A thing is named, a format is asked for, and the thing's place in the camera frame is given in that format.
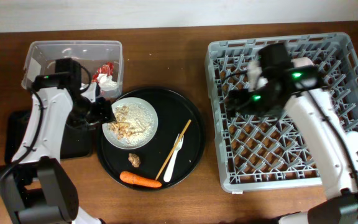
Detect pink bowl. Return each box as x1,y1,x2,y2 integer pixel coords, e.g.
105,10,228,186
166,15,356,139
290,57,316,72

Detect grey plate with food scraps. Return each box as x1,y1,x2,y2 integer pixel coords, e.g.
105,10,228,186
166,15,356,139
102,97,158,150

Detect black rectangular tray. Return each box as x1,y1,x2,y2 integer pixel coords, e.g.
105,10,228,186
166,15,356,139
4,110,96,164

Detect red and white wrapper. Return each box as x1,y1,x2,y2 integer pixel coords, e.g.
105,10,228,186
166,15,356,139
92,62,118,91

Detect clear plastic bin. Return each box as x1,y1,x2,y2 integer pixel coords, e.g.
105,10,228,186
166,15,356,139
21,40,124,98

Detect brown walnut piece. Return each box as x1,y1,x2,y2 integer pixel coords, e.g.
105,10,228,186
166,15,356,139
128,153,140,168

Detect orange carrot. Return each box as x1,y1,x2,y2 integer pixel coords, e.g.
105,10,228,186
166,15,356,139
119,171,162,188

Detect grey dishwasher rack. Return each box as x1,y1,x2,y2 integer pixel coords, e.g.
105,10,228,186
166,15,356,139
205,32,358,194

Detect light blue plastic cup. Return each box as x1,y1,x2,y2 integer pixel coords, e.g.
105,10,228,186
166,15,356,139
346,131,358,153

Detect wooden chopstick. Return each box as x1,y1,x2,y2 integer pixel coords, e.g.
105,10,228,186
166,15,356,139
155,119,191,180

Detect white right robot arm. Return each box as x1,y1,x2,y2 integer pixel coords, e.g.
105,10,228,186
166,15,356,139
226,43,358,223

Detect round black tray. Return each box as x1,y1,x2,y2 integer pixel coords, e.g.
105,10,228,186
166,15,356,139
96,88,206,191

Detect white plastic fork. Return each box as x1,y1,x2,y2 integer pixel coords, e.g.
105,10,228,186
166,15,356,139
163,136,184,183

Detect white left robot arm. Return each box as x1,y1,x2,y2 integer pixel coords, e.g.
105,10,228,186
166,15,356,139
0,58,116,223

